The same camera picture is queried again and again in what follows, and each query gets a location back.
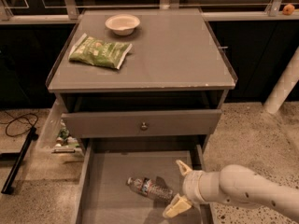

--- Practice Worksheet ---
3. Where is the round metal drawer knob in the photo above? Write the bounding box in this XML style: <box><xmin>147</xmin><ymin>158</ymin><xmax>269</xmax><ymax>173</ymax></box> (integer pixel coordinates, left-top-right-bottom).
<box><xmin>140</xmin><ymin>122</ymin><xmax>148</xmax><ymax>131</ymax></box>

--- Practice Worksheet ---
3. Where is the grey drawer cabinet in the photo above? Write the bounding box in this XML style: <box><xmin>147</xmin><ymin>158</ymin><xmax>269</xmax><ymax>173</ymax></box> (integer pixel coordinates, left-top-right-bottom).
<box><xmin>47</xmin><ymin>9</ymin><xmax>237</xmax><ymax>147</ymax></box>

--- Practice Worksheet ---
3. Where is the green chip bag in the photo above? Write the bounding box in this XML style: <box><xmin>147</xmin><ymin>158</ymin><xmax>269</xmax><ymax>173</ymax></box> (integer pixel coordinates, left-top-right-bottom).
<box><xmin>68</xmin><ymin>34</ymin><xmax>133</xmax><ymax>70</ymax></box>

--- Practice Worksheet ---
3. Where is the clear plastic storage bin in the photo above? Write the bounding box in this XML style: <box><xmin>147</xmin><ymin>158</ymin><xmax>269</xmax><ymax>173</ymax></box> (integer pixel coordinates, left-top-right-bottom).
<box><xmin>37</xmin><ymin>101</ymin><xmax>85</xmax><ymax>154</ymax></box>

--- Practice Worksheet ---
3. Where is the black cable on floor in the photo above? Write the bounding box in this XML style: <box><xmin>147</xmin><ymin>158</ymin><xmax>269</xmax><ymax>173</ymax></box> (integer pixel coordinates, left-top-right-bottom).
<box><xmin>0</xmin><ymin>109</ymin><xmax>40</xmax><ymax>138</ymax></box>

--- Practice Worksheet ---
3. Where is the clear plastic water bottle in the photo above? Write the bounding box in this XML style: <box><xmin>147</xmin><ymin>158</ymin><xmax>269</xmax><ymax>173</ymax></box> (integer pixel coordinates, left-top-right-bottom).
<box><xmin>126</xmin><ymin>177</ymin><xmax>174</xmax><ymax>203</ymax></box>

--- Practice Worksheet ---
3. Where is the black metal floor bar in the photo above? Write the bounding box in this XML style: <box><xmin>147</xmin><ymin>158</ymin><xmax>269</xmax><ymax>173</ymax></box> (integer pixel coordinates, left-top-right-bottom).
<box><xmin>1</xmin><ymin>127</ymin><xmax>38</xmax><ymax>194</ymax></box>

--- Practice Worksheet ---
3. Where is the grey open middle drawer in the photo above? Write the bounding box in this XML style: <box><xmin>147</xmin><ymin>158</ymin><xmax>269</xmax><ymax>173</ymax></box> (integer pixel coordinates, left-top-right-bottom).
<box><xmin>72</xmin><ymin>137</ymin><xmax>217</xmax><ymax>224</ymax></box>

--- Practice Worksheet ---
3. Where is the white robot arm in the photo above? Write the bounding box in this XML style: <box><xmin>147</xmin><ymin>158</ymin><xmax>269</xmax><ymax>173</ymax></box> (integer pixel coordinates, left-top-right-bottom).
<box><xmin>163</xmin><ymin>160</ymin><xmax>299</xmax><ymax>222</ymax></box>

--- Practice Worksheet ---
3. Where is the metal railing frame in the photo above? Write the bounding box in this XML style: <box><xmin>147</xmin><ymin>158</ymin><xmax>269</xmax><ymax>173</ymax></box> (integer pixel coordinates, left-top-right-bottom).
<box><xmin>0</xmin><ymin>0</ymin><xmax>299</xmax><ymax>24</ymax></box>

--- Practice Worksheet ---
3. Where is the white pole leg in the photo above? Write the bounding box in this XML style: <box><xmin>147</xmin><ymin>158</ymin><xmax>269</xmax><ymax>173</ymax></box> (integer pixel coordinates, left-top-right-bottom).
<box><xmin>263</xmin><ymin>47</ymin><xmax>299</xmax><ymax>114</ymax></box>

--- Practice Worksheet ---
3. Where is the grey top drawer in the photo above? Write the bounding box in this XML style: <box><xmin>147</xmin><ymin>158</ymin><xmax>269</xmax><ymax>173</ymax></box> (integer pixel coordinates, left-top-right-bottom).
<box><xmin>62</xmin><ymin>109</ymin><xmax>221</xmax><ymax>138</ymax></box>

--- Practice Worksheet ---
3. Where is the white paper bowl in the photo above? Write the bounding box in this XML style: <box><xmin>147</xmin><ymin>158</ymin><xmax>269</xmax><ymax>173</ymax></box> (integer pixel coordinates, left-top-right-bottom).
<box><xmin>106</xmin><ymin>14</ymin><xmax>140</xmax><ymax>36</ymax></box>

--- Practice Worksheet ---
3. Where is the small orange object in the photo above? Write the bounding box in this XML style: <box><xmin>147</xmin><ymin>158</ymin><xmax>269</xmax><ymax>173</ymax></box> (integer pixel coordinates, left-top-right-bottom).
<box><xmin>282</xmin><ymin>4</ymin><xmax>295</xmax><ymax>15</ymax></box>

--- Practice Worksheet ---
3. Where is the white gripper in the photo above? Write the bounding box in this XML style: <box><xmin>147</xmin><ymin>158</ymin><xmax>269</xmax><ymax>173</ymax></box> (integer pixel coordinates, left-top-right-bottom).
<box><xmin>163</xmin><ymin>160</ymin><xmax>206</xmax><ymax>218</ymax></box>

